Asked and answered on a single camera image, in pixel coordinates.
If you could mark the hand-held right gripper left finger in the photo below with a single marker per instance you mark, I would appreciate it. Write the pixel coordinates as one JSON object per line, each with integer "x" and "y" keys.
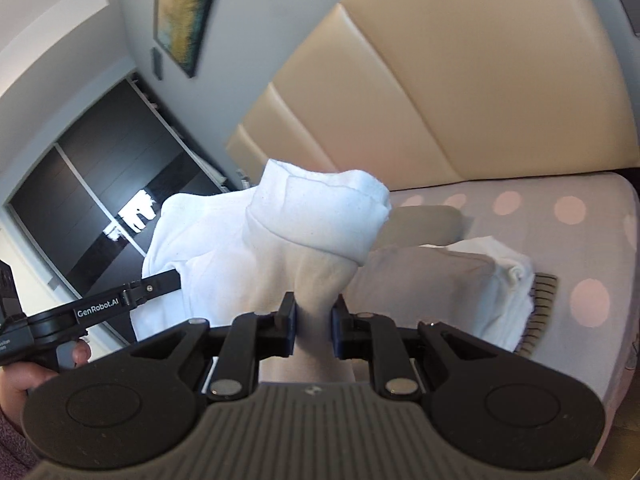
{"x": 289, "y": 325}

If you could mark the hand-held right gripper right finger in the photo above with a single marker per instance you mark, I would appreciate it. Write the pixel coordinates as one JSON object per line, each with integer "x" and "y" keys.
{"x": 339, "y": 327}

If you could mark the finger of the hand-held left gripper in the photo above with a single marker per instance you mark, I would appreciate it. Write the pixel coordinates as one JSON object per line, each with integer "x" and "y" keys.
{"x": 157, "y": 284}

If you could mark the cream turtleneck garment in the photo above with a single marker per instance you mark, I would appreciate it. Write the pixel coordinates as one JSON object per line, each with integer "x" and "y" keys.
{"x": 300, "y": 220}

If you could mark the person's left forearm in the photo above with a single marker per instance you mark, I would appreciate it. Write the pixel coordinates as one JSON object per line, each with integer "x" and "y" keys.
{"x": 10, "y": 447}

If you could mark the white folded clothes stack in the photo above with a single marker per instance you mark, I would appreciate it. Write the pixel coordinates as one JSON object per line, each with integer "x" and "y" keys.
{"x": 505, "y": 290}

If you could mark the person's left hand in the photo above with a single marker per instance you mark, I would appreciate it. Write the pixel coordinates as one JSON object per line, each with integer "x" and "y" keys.
{"x": 20, "y": 385}

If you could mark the grey folded cloth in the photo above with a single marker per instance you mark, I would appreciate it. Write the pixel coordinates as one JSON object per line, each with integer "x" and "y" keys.
{"x": 425, "y": 275}

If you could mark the dark sliding-door wardrobe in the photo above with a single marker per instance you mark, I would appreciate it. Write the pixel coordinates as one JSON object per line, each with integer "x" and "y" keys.
{"x": 75, "y": 200}

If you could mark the striped folded cloth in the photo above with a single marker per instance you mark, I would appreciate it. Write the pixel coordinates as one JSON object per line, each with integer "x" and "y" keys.
{"x": 540, "y": 310}

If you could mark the grey pink-dotted bed blanket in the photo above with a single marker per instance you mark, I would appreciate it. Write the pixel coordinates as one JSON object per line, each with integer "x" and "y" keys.
{"x": 550, "y": 260}

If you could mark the beige padded headboard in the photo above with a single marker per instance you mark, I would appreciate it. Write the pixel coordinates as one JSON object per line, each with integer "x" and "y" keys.
{"x": 450, "y": 60}

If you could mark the small dark wall switch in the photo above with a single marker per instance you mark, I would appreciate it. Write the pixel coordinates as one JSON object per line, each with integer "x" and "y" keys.
{"x": 157, "y": 62}

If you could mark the framed wall painting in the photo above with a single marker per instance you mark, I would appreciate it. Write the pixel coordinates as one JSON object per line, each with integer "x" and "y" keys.
{"x": 187, "y": 10}

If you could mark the grey wall switch panel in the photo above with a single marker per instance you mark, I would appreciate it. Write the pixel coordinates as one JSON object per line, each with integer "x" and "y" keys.
{"x": 629, "y": 7}

